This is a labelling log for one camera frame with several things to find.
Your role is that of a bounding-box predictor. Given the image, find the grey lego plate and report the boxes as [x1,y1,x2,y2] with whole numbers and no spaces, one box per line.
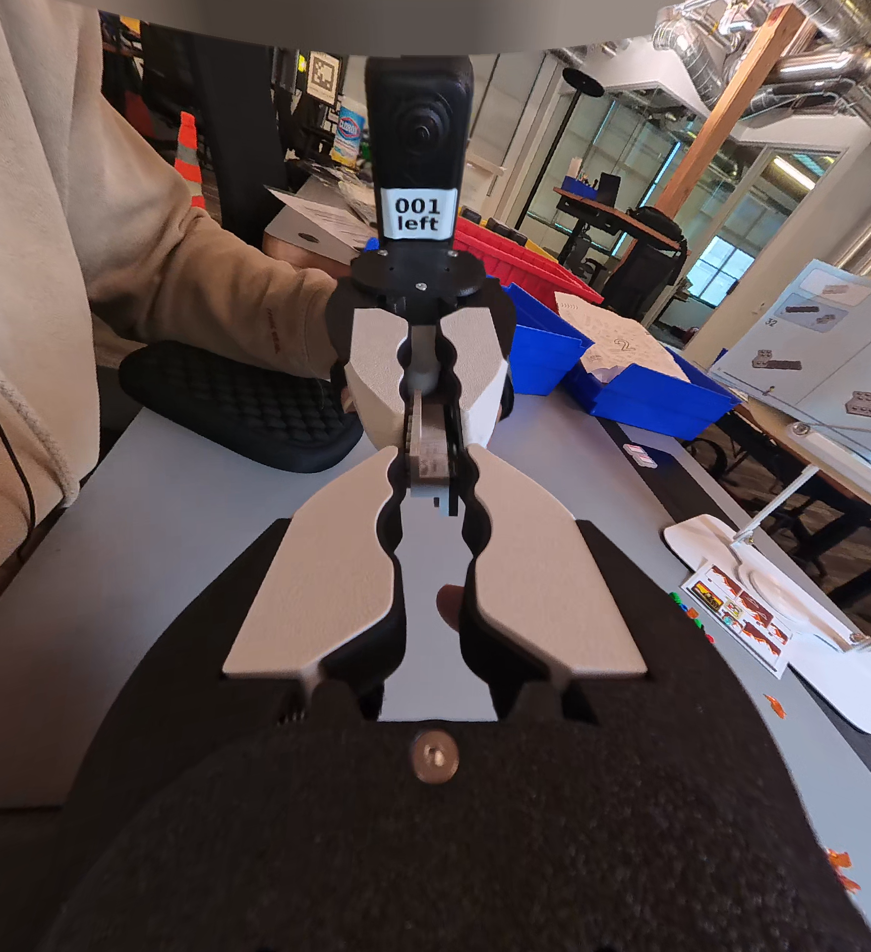
[403,390,461,516]

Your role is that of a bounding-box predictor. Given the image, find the wooden standing desk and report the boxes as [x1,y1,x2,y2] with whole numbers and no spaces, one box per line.
[553,184,685,298]

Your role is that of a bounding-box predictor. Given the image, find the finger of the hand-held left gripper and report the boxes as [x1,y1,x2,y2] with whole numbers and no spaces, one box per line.
[439,305,511,449]
[344,306,416,451]

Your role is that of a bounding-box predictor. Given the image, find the loose paper sheets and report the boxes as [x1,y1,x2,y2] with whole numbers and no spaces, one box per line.
[267,181,378,248]

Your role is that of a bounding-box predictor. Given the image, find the person's left forearm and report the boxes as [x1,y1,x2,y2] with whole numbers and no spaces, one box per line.
[71,97,348,382]

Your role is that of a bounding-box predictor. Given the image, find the black floor lamp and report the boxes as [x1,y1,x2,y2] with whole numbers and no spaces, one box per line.
[524,67,606,217]

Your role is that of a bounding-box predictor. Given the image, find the pile of lego pieces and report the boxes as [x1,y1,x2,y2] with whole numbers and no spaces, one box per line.
[669,591,716,645]

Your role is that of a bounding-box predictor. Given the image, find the black wrist rest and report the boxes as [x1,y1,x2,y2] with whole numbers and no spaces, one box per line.
[118,340,366,474]

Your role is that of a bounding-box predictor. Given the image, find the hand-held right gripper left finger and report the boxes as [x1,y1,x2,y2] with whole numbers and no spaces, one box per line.
[223,445,408,680]

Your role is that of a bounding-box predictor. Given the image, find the white book stand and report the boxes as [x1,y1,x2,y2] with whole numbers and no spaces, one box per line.
[661,416,871,735]

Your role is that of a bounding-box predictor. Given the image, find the red plastic bin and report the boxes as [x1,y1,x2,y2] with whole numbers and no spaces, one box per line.
[452,214,604,306]

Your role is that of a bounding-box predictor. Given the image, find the black backpack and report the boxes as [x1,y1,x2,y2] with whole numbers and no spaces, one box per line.
[602,207,690,322]

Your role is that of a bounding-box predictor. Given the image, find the lego sticker sheet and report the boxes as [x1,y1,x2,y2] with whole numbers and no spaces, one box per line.
[680,561,794,679]

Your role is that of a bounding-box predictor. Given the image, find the white numbered paper bag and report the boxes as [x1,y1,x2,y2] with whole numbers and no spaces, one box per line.
[553,292,694,385]

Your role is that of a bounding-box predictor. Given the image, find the orange lego pieces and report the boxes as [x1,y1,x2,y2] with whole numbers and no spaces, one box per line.
[824,846,862,895]

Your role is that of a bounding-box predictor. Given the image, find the person's beige hoodie torso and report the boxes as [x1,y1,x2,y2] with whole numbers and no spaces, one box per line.
[0,0,113,648]

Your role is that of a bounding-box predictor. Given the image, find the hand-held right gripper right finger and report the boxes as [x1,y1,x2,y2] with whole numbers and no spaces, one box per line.
[461,444,649,678]

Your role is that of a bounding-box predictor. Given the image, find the blue plastic bin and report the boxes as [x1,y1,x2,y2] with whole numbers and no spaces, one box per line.
[504,280,594,397]
[560,327,743,441]

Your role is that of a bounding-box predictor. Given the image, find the disinfecting wipes canister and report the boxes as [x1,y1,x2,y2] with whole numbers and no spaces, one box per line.
[330,103,366,169]

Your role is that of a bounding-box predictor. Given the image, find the black white marker tag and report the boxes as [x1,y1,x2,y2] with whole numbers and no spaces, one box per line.
[304,51,342,106]

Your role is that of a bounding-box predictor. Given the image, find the lego instruction booklet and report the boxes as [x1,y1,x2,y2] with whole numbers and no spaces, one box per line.
[706,258,871,477]

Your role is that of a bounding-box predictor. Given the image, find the orange traffic cone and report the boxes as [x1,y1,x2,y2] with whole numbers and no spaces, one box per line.
[173,111,206,211]

